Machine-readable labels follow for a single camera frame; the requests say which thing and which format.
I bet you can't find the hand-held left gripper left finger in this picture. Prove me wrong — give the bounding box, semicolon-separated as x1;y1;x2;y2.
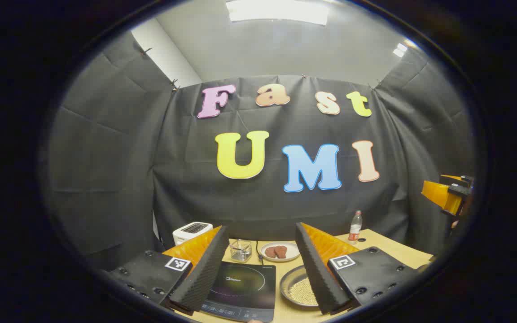
106;225;230;317

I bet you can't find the black backdrop cloth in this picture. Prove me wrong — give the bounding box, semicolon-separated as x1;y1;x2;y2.
45;29;477;270

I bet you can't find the stainless steel pot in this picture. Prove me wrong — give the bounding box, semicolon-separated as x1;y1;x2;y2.
280;265;322;308

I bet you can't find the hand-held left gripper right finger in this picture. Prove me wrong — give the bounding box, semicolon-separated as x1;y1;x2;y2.
295;222;421;315

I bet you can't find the pile of yellow soybeans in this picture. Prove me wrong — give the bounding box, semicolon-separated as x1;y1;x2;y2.
288;277;320;306

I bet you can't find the wire mesh basket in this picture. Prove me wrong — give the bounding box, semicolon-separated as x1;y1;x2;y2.
230;239;253;263

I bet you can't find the black induction cooktop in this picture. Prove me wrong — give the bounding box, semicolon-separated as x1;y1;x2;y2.
201;262;277;323

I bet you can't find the white round plate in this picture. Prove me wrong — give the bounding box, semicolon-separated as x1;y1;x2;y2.
260;242;301;262

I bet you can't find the clear plastic water bottle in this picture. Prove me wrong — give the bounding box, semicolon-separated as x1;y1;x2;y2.
348;210;363;245

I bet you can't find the large ceiling light panel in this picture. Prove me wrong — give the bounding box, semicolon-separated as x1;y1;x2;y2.
226;0;329;26

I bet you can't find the white toaster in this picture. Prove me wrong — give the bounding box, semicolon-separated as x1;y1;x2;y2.
172;222;214;246

